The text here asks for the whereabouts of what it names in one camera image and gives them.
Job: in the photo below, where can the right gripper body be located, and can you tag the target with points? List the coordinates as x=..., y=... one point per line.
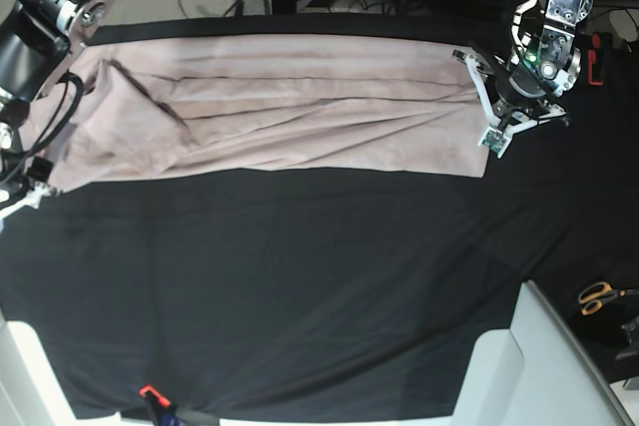
x=38, y=173

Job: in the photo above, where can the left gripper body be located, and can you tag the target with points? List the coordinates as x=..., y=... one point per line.
x=524, y=87

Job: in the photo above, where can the pink T-shirt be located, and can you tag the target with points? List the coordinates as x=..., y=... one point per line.
x=171, y=108

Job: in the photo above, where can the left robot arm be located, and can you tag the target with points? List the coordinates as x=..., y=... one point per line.
x=548, y=28

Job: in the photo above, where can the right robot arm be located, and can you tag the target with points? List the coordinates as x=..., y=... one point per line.
x=40, y=41

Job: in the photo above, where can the red and black clamp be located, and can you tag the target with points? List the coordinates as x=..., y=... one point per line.
x=597, y=58

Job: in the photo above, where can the white base block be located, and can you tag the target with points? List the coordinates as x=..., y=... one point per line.
x=30, y=391
x=535, y=372

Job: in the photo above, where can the black table cloth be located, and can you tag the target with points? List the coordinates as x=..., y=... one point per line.
x=327, y=294

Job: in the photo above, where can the red clip front edge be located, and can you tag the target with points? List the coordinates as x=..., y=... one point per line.
x=154, y=397

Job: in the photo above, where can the black device right edge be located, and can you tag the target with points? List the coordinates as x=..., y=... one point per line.
x=631, y=332

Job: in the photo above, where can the orange handled scissors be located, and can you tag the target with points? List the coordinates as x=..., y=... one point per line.
x=594, y=297

